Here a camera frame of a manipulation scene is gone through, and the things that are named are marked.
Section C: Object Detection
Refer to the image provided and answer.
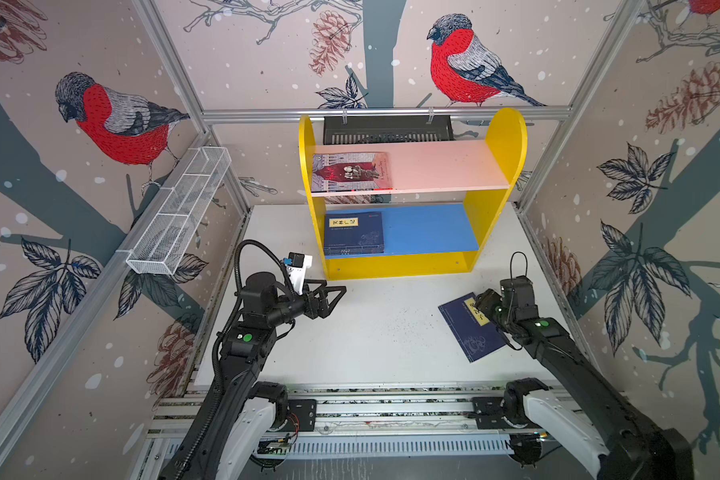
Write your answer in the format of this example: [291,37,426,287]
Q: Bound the red silver illustrated book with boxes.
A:
[311,152,393,193]

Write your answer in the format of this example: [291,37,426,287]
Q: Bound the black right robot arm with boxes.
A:
[475,276,694,479]

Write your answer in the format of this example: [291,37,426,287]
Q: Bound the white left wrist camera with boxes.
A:
[283,252,313,295]

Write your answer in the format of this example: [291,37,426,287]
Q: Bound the white wire mesh tray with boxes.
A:
[126,146,231,276]

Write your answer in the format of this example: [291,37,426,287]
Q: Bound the black slotted vent box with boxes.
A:
[323,115,454,145]

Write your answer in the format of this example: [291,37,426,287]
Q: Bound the yellow blue pink bookshelf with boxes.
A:
[299,108,528,280]

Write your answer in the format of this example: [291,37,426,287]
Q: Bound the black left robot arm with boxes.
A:
[158,272,347,479]

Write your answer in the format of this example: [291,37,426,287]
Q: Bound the navy book yellow label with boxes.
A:
[323,211,385,256]

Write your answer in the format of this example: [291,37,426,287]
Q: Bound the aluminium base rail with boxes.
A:
[149,380,649,460]

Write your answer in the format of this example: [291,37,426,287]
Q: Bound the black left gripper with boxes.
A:
[266,277,345,328]

